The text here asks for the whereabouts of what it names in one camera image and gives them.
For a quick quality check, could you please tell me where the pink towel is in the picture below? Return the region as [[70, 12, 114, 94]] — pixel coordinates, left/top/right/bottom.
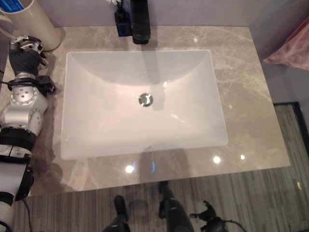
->
[[262, 20, 309, 66]]

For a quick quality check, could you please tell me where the white sink basin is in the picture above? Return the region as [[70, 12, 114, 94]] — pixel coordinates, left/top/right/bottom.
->
[[60, 49, 229, 160]]

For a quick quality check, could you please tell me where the white blue toothpaste tube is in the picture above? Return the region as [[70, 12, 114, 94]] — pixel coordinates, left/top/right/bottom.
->
[[0, 0, 34, 15]]

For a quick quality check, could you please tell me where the dark blue small vase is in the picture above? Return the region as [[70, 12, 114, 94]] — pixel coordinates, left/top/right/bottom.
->
[[114, 4, 132, 38]]

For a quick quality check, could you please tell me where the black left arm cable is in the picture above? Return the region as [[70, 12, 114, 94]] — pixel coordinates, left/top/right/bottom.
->
[[14, 197, 35, 232]]

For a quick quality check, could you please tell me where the black faucet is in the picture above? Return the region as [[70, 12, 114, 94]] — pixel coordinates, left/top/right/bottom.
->
[[130, 0, 152, 45]]

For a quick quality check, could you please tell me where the beige cup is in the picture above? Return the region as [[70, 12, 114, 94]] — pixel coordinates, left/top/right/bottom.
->
[[0, 0, 62, 52]]

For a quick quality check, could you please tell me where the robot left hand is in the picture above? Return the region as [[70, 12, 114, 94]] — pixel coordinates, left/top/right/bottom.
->
[[9, 35, 47, 76]]

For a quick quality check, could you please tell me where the robot left leg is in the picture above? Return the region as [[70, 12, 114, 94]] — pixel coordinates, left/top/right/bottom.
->
[[103, 195, 132, 232]]

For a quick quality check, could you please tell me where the chrome sink drain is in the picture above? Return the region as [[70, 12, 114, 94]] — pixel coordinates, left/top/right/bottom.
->
[[138, 92, 154, 107]]

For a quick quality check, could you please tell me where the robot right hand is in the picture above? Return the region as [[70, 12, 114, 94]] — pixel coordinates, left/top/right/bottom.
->
[[189, 200, 228, 232]]

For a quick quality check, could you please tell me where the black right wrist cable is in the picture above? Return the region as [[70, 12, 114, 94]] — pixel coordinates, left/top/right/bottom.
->
[[224, 218, 251, 232]]

